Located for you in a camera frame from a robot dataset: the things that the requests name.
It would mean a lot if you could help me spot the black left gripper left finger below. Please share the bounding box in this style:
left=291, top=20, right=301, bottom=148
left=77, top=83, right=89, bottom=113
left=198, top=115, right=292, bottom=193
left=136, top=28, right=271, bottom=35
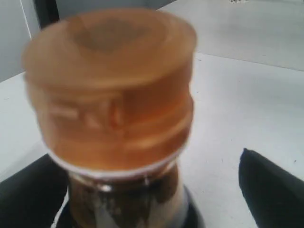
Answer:
left=0, top=155, right=68, bottom=228

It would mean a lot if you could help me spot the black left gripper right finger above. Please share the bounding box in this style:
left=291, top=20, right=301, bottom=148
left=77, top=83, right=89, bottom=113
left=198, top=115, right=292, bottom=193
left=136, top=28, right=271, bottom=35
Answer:
left=238, top=149, right=304, bottom=228

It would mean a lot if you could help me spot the dark soy sauce bottle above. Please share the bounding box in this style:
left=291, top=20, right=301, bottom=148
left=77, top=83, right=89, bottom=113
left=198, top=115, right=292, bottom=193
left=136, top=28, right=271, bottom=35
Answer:
left=22, top=8, right=205, bottom=228

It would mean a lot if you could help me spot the dark vertical post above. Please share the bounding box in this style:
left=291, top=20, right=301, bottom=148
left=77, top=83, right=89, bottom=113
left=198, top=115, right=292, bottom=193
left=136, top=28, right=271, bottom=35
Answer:
left=33, top=0, right=60, bottom=29

